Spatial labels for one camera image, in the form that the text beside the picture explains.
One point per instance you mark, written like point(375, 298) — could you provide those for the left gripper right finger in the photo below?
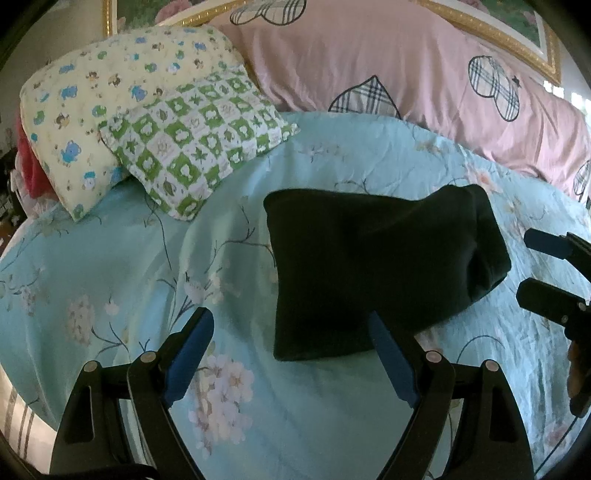
point(475, 404)

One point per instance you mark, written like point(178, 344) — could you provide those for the yellow cartoon print pillow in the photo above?
point(64, 105)

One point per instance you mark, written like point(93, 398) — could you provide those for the gold framed landscape painting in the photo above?
point(456, 40)

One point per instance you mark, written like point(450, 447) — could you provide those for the green white checkered pillow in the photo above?
point(183, 144)

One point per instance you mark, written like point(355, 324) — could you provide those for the black pants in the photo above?
point(341, 257)

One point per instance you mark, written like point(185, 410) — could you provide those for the light blue floral bedsheet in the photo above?
point(115, 284)

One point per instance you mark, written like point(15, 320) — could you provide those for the person right hand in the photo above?
point(574, 381)

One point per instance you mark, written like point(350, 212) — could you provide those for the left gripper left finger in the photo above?
point(91, 441)

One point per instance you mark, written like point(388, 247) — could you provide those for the red pink folded blanket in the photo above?
point(35, 190)

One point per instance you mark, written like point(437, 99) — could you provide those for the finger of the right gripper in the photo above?
point(556, 305)
point(568, 247)

